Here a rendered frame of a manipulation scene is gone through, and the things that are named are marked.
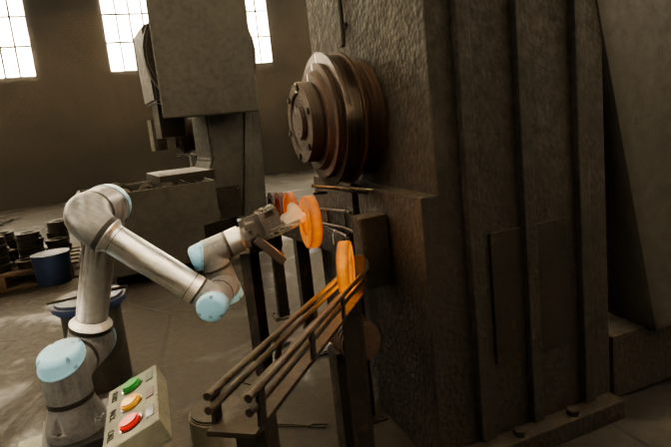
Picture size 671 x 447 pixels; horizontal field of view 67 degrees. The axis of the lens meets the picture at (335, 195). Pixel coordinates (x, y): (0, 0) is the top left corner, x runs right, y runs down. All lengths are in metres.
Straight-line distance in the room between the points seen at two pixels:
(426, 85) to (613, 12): 0.69
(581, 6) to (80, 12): 10.98
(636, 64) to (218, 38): 3.29
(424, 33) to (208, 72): 3.09
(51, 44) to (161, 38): 7.75
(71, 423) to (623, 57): 1.93
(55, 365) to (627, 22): 1.93
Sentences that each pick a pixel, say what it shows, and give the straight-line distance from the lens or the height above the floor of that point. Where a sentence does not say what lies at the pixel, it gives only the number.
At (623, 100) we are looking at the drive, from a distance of 1.91.
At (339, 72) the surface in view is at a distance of 1.67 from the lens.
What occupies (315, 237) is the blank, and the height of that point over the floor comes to 0.79.
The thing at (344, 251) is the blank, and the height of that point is 0.77.
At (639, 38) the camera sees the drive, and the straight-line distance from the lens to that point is 1.96.
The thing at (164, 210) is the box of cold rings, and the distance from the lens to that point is 4.09.
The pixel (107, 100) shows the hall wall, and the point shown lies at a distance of 11.76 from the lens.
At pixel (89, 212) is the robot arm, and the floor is 0.95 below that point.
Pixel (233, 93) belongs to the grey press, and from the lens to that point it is 4.41.
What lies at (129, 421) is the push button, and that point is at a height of 0.61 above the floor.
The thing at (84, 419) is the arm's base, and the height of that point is 0.41.
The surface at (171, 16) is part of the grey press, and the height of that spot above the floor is 2.05.
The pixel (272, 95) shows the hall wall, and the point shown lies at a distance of 12.10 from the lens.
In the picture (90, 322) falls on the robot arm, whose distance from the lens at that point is 1.60.
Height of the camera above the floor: 1.11
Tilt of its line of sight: 9 degrees down
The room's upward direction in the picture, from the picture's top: 6 degrees counter-clockwise
